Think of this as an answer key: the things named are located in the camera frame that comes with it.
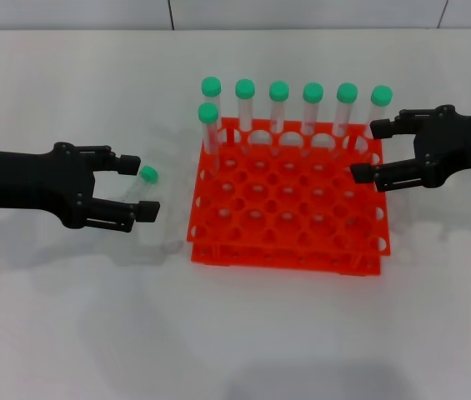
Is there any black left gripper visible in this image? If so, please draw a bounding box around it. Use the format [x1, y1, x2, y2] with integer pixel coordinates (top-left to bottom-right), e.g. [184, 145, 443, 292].
[0, 142, 161, 232]

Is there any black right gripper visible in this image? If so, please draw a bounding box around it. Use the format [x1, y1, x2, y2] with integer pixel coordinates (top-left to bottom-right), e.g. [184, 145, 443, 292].
[349, 105, 471, 193]

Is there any clear test tube green cap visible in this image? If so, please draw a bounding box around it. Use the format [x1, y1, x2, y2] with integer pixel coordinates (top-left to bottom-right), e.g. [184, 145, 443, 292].
[302, 82, 325, 158]
[333, 82, 358, 159]
[234, 78, 257, 153]
[355, 85, 393, 162]
[197, 102, 221, 174]
[200, 76, 223, 145]
[118, 165, 160, 205]
[268, 80, 291, 155]

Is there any orange test tube rack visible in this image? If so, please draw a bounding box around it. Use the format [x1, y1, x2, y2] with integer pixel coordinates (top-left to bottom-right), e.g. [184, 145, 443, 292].
[186, 116, 392, 277]

